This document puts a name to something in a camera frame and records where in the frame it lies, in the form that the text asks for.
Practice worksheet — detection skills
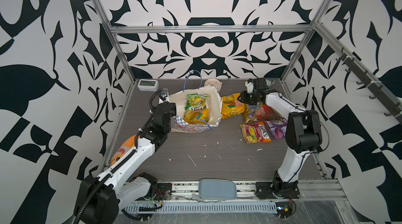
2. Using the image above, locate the yellow mango candy bag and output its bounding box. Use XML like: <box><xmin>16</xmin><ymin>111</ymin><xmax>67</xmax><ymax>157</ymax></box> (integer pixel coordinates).
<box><xmin>222</xmin><ymin>93</ymin><xmax>245</xmax><ymax>119</ymax></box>

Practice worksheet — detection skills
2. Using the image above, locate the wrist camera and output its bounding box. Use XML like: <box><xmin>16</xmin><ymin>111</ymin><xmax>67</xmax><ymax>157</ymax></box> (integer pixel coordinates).
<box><xmin>245</xmin><ymin>79</ymin><xmax>254</xmax><ymax>94</ymax></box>
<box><xmin>158</xmin><ymin>88</ymin><xmax>169</xmax><ymax>104</ymax></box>

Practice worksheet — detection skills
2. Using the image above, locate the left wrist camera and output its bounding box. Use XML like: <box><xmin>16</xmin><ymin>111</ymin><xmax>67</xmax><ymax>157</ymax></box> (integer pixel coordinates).
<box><xmin>158</xmin><ymin>88</ymin><xmax>169</xmax><ymax>104</ymax></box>

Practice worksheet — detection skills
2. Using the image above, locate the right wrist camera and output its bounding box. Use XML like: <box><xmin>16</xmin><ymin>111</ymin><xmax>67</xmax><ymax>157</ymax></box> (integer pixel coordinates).
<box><xmin>245</xmin><ymin>79</ymin><xmax>254</xmax><ymax>94</ymax></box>

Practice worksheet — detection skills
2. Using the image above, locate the orange plush toy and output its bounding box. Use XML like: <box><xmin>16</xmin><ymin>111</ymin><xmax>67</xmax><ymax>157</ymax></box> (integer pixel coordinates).
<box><xmin>111</xmin><ymin>135</ymin><xmax>136</xmax><ymax>166</ymax></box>

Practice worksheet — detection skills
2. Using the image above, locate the purple snack pack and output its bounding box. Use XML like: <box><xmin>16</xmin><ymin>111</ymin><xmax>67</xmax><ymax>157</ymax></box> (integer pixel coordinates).
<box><xmin>265</xmin><ymin>118</ymin><xmax>287</xmax><ymax>140</ymax></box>

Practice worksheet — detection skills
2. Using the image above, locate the orange snack pack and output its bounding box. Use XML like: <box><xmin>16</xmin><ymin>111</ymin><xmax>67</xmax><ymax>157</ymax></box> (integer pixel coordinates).
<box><xmin>239</xmin><ymin>121</ymin><xmax>271</xmax><ymax>144</ymax></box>

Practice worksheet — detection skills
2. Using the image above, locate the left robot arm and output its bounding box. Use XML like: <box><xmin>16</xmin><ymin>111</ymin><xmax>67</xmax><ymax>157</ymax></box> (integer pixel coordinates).
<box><xmin>73</xmin><ymin>89</ymin><xmax>177</xmax><ymax>224</ymax></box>

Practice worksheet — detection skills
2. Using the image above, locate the green spring candy bag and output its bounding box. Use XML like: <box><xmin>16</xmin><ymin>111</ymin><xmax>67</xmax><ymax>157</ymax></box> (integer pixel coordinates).
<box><xmin>185</xmin><ymin>94</ymin><xmax>209</xmax><ymax>111</ymax></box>

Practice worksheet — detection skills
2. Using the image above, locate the blue checkered paper bag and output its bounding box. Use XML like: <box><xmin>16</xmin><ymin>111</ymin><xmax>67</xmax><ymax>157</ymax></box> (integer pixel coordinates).
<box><xmin>159</xmin><ymin>80</ymin><xmax>223</xmax><ymax>133</ymax></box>

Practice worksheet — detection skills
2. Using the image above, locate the wall hook rack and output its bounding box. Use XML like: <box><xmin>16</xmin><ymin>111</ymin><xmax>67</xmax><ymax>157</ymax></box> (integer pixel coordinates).
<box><xmin>337</xmin><ymin>48</ymin><xmax>402</xmax><ymax>124</ymax></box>

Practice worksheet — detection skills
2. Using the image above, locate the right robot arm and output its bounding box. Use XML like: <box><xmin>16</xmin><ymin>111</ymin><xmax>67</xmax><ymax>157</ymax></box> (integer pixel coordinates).
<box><xmin>238</xmin><ymin>78</ymin><xmax>322</xmax><ymax>199</ymax></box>

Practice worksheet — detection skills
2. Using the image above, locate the white digital clock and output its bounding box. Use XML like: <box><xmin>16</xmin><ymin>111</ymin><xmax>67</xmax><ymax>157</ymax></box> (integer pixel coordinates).
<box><xmin>137</xmin><ymin>79</ymin><xmax>159</xmax><ymax>92</ymax></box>

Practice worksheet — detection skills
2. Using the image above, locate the red fruit snack bag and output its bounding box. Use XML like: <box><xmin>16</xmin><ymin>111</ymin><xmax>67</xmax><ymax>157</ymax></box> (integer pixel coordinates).
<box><xmin>242</xmin><ymin>103</ymin><xmax>282</xmax><ymax>123</ymax></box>

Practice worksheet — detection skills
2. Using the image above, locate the grey-blue pouch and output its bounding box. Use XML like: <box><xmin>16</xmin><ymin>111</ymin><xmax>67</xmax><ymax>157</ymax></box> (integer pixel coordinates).
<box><xmin>198</xmin><ymin>179</ymin><xmax>237</xmax><ymax>200</ymax></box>

